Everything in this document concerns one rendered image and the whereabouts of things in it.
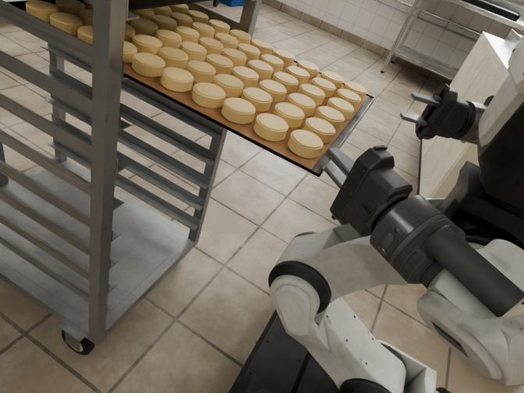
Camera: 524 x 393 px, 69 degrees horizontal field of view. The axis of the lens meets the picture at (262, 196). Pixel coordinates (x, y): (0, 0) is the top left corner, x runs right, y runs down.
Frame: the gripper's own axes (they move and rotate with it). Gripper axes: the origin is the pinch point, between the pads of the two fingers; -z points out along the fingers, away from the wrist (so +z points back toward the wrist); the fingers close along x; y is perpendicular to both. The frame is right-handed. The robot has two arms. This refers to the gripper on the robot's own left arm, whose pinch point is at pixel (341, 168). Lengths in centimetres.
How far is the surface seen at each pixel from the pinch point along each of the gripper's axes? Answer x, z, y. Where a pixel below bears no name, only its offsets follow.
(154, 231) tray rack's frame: -72, -57, -3
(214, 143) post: -32, -50, -14
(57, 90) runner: -9.1, -39.4, 28.7
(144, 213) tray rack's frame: -72, -67, -3
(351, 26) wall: -72, -316, -360
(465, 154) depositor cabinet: -38, -33, -138
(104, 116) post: -6.6, -26.7, 24.7
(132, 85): -27, -76, 2
